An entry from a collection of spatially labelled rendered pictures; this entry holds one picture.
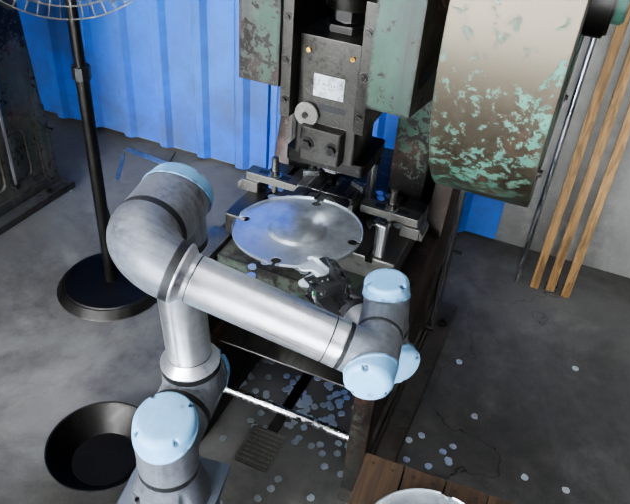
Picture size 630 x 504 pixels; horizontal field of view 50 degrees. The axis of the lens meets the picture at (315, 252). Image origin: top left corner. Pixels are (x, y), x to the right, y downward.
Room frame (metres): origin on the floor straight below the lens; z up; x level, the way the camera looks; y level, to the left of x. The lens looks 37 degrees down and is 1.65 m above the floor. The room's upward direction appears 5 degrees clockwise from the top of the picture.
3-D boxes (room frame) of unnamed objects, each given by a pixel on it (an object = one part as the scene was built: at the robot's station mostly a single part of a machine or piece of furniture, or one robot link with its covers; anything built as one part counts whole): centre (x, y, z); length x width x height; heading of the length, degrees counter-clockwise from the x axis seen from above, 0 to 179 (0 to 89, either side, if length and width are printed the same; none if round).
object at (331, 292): (0.97, -0.05, 0.81); 0.12 x 0.09 x 0.08; 31
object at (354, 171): (1.46, -0.03, 0.86); 0.20 x 0.16 x 0.05; 69
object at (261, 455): (1.33, 0.02, 0.14); 0.59 x 0.10 x 0.05; 159
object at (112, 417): (1.15, 0.54, 0.04); 0.30 x 0.30 x 0.07
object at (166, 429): (0.78, 0.24, 0.62); 0.13 x 0.12 x 0.14; 170
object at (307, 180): (1.45, -0.03, 0.76); 0.15 x 0.09 x 0.05; 69
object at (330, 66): (1.42, -0.01, 1.04); 0.17 x 0.15 x 0.30; 159
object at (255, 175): (1.52, 0.13, 0.76); 0.17 x 0.06 x 0.10; 69
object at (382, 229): (1.28, -0.15, 0.75); 0.03 x 0.03 x 0.10; 69
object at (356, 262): (1.46, -0.03, 0.68); 0.45 x 0.30 x 0.06; 69
